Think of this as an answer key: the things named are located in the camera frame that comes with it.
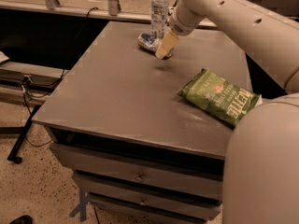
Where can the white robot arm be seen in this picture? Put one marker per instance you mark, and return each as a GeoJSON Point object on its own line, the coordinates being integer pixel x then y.
{"type": "Point", "coordinates": [261, 167]}

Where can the grey drawer cabinet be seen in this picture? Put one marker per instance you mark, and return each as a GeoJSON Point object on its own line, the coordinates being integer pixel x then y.
{"type": "Point", "coordinates": [133, 144]}

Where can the black shoe tip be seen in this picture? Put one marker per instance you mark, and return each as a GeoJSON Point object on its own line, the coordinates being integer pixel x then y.
{"type": "Point", "coordinates": [25, 219]}

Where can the metal window rail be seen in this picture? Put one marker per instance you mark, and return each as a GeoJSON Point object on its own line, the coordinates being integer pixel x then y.
{"type": "Point", "coordinates": [114, 10]}

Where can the blue tape cross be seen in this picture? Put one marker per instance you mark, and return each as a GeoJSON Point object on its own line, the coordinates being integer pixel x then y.
{"type": "Point", "coordinates": [80, 209]}

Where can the black stand leg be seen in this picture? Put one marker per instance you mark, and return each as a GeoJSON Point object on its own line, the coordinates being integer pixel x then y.
{"type": "Point", "coordinates": [13, 155]}

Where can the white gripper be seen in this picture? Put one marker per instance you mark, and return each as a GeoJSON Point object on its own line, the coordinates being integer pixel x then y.
{"type": "Point", "coordinates": [183, 24]}

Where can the green chips bag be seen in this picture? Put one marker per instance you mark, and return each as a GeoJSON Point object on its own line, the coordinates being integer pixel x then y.
{"type": "Point", "coordinates": [219, 97]}

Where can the clear plastic water bottle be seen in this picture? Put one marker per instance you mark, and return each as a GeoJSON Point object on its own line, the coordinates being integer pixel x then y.
{"type": "Point", "coordinates": [159, 12]}

